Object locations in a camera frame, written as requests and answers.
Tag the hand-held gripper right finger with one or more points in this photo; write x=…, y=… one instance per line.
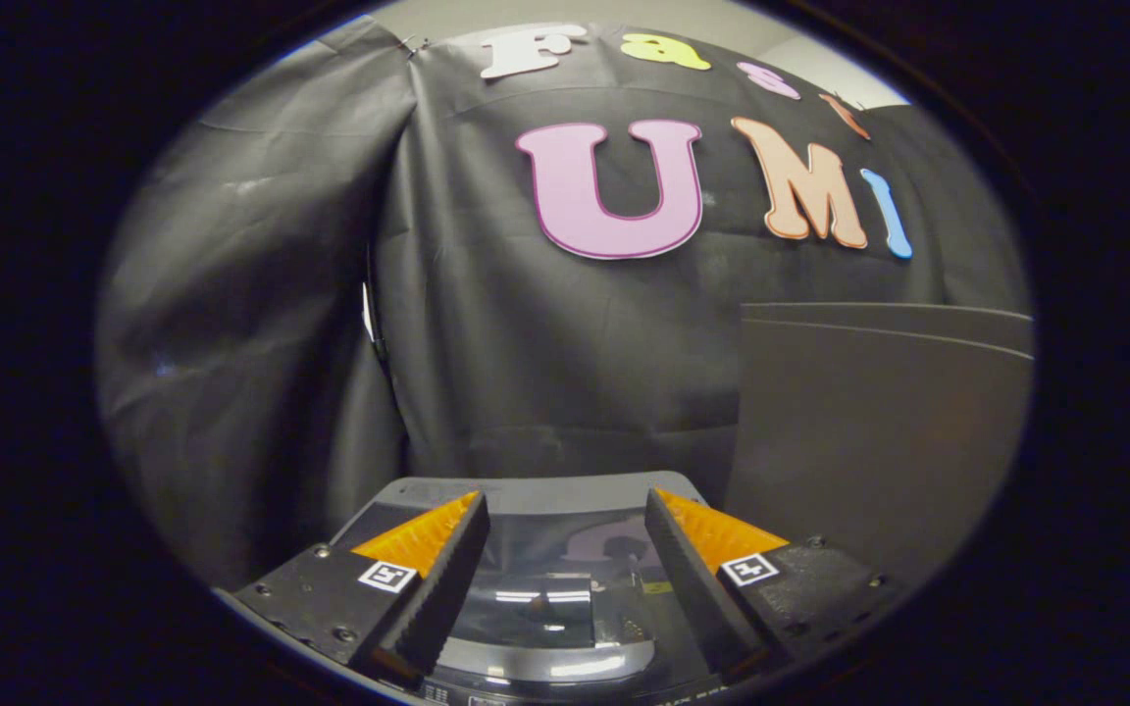
x=693, y=588

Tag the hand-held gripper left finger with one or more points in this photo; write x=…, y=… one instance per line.
x=447, y=588

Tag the small grey washing machine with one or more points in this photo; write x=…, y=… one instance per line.
x=526, y=694

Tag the beige cabinet with grey top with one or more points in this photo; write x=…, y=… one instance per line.
x=869, y=441

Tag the black backdrop cloth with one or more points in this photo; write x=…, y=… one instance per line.
x=231, y=294

